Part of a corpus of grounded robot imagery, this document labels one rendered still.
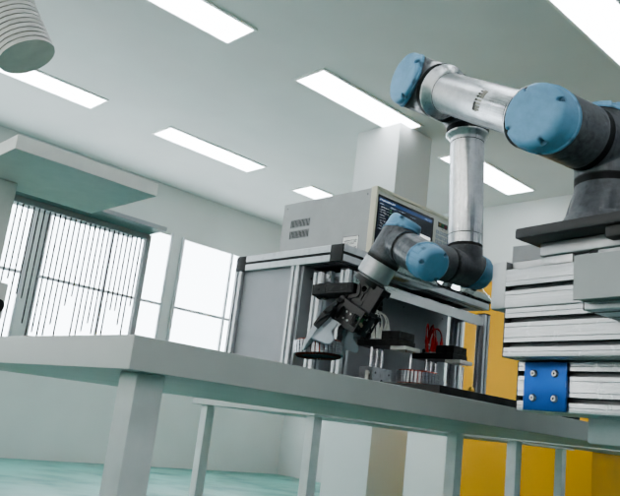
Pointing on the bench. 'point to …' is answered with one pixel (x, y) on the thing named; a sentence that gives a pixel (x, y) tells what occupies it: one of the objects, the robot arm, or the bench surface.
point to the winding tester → (347, 219)
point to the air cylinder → (376, 373)
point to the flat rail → (433, 306)
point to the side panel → (264, 313)
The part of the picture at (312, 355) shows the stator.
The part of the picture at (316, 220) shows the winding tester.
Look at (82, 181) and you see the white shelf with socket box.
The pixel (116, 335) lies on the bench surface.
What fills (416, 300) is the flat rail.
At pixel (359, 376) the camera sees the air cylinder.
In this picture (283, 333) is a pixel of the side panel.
